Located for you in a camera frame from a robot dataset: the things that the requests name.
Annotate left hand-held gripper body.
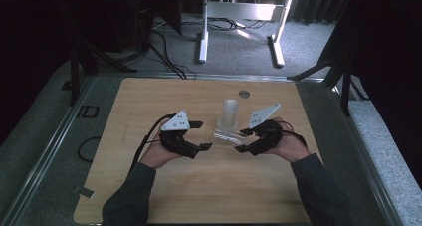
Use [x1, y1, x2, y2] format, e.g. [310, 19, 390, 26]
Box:
[158, 110, 202, 160]

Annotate white desk frame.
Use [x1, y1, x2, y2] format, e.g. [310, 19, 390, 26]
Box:
[197, 0, 297, 69]

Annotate hand-held gripper cable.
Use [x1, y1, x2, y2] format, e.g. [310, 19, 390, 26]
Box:
[281, 120, 309, 148]
[130, 113, 177, 172]

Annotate grey tape piece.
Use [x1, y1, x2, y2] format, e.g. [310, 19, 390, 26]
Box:
[79, 186, 96, 199]

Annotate person's left hand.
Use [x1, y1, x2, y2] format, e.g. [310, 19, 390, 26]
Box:
[140, 136, 182, 170]

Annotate black metal stand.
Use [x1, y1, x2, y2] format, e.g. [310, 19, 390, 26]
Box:
[67, 36, 137, 108]
[286, 52, 353, 117]

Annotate grey pleated curtain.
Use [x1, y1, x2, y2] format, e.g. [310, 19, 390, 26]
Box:
[288, 0, 351, 25]

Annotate right hand-held gripper cable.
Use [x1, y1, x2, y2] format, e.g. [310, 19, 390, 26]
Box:
[281, 120, 309, 148]

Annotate dark curtain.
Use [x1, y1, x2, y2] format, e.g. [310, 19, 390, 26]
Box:
[0, 0, 73, 145]
[326, 0, 422, 182]

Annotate dark equipment tower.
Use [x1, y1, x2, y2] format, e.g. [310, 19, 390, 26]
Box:
[99, 0, 155, 53]

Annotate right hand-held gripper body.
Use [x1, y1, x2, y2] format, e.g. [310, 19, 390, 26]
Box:
[246, 102, 284, 157]

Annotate black cable loop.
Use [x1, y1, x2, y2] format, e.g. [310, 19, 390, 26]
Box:
[77, 135, 102, 163]

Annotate left hand-held gripper cable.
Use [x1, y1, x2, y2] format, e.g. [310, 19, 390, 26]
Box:
[130, 113, 177, 172]

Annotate stack of clear plastic cups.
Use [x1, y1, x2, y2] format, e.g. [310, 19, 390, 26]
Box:
[217, 99, 241, 135]

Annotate person's right hand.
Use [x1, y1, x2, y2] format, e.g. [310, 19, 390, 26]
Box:
[265, 116, 312, 163]

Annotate black floor cables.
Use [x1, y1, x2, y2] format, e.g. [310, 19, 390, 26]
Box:
[145, 16, 197, 81]

